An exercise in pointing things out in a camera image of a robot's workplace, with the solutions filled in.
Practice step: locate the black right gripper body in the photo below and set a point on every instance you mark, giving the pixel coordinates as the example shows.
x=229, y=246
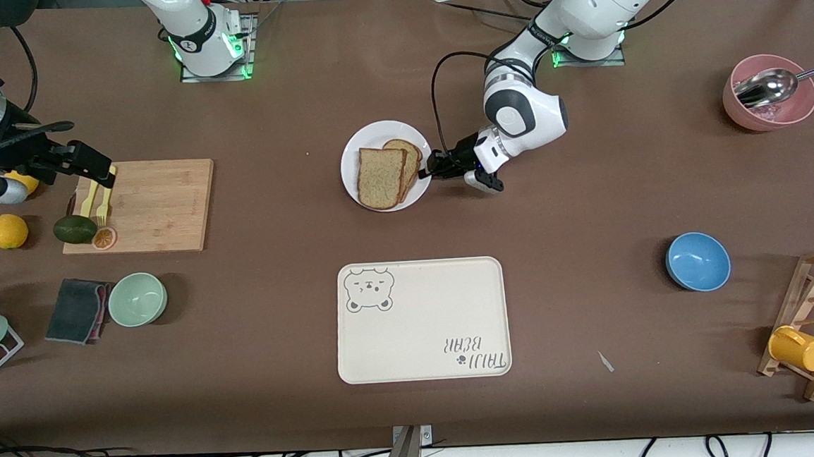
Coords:
x=36, y=153

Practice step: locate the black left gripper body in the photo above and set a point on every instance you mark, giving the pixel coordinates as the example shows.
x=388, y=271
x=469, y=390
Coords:
x=460, y=156

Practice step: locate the white round plate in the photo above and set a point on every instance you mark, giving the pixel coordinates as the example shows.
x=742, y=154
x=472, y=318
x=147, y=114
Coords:
x=373, y=133

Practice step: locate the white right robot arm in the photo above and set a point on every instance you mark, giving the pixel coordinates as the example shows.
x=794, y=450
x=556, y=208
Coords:
x=204, y=29

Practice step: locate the yellow lemon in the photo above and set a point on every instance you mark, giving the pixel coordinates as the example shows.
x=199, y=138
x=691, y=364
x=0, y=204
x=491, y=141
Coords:
x=31, y=182
x=8, y=231

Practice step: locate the yellow plastic fork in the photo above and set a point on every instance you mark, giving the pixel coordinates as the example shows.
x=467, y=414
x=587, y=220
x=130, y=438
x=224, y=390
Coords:
x=103, y=208

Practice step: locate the dark green avocado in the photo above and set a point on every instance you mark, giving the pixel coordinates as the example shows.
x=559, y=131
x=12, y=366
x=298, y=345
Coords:
x=73, y=229

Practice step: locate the toy orange slice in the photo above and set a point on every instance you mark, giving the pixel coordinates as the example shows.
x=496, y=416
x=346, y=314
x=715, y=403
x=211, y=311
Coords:
x=104, y=238

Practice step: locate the bamboo cutting board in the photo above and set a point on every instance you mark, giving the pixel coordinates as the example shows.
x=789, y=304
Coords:
x=158, y=208

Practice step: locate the dark grey cloth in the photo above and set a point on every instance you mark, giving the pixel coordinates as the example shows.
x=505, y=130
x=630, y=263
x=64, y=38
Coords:
x=73, y=312

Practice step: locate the pink cloth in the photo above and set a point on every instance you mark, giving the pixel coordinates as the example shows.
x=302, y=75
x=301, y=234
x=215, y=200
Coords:
x=103, y=310

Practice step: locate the pale green bowl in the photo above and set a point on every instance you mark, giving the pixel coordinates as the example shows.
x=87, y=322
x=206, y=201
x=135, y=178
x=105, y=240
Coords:
x=137, y=299

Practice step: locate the cream bear print tray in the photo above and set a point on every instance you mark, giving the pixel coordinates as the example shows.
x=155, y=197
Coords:
x=420, y=326

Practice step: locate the blue bowl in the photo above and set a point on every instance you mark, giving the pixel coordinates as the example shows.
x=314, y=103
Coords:
x=697, y=261

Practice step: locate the pink translucent granules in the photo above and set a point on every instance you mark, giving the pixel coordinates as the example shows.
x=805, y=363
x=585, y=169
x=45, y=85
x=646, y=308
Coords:
x=771, y=114

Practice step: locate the metal ladle spoon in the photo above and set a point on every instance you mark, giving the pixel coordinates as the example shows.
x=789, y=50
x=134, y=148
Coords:
x=769, y=86

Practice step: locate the pink bowl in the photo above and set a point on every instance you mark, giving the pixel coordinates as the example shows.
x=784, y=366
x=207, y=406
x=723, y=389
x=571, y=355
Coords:
x=805, y=102

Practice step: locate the yellow mug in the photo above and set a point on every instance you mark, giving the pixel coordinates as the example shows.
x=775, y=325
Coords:
x=799, y=349

